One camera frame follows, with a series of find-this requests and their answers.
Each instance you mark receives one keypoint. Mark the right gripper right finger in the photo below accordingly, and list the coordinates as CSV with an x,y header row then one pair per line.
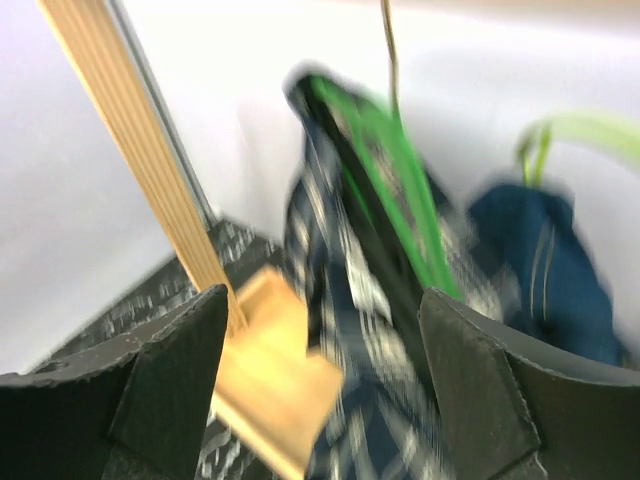
x,y
514,407

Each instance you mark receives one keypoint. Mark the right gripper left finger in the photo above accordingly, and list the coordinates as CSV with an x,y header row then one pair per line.
x,y
132,407

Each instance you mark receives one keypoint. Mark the plaid skirt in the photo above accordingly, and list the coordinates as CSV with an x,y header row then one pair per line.
x,y
344,259

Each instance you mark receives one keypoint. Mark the dark green hanger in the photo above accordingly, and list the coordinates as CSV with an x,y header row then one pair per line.
x,y
391,164

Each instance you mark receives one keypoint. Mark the lime green hanger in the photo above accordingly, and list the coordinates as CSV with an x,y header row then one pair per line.
x,y
612,133

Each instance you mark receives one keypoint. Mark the wooden clothes rack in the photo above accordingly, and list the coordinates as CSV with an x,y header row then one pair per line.
x,y
271,391

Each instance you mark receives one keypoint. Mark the navy blue garment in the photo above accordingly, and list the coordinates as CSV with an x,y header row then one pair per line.
x,y
562,300

